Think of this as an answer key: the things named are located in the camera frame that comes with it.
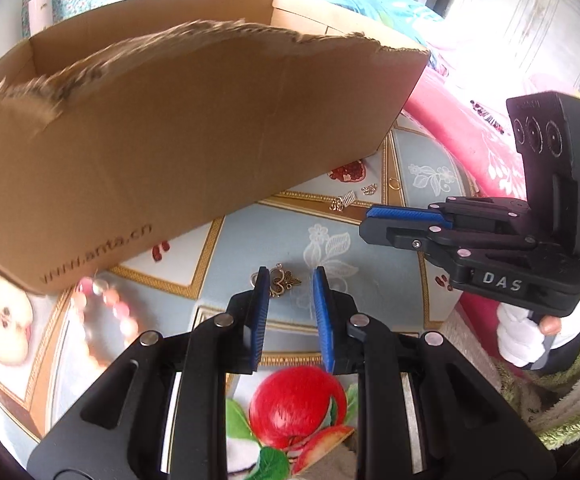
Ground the ornate gold pendant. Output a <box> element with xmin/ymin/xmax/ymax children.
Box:
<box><xmin>269</xmin><ymin>263</ymin><xmax>302</xmax><ymax>298</ymax></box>

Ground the person's right hand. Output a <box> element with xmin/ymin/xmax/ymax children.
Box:
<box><xmin>496</xmin><ymin>302</ymin><xmax>563</xmax><ymax>370</ymax></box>

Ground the blue printed quilt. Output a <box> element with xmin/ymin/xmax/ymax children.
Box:
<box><xmin>280</xmin><ymin>0</ymin><xmax>446</xmax><ymax>51</ymax></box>

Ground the brown cardboard box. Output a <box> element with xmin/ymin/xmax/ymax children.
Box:
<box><xmin>0</xmin><ymin>0</ymin><xmax>431</xmax><ymax>295</ymax></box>

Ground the pink printed blanket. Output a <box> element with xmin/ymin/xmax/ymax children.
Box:
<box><xmin>400</xmin><ymin>35</ymin><xmax>580</xmax><ymax>321</ymax></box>

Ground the small ribbed silver charm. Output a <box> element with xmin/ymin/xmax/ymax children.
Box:
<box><xmin>330</xmin><ymin>191</ymin><xmax>358</xmax><ymax>212</ymax></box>

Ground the pink and orange bead bracelet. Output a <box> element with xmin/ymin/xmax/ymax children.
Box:
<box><xmin>69</xmin><ymin>274</ymin><xmax>142</xmax><ymax>366</ymax></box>

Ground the fruit-print tablecloth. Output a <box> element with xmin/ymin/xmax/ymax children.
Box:
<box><xmin>0</xmin><ymin>110</ymin><xmax>481</xmax><ymax>480</ymax></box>

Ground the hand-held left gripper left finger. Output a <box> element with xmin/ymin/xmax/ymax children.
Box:
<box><xmin>26</xmin><ymin>266</ymin><xmax>271</xmax><ymax>480</ymax></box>

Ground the pale board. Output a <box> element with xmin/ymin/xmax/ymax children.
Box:
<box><xmin>27</xmin><ymin>0</ymin><xmax>56</xmax><ymax>38</ymax></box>

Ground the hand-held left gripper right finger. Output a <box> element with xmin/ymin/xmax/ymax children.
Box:
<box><xmin>311</xmin><ymin>266</ymin><xmax>553</xmax><ymax>480</ymax></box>

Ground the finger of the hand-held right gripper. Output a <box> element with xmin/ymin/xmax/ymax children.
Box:
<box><xmin>364</xmin><ymin>196</ymin><xmax>533</xmax><ymax>228</ymax></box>
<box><xmin>359</xmin><ymin>219</ymin><xmax>538</xmax><ymax>266</ymax></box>

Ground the white panelled door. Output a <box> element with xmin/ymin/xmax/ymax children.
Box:
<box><xmin>440</xmin><ymin>0</ymin><xmax>580</xmax><ymax>96</ymax></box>

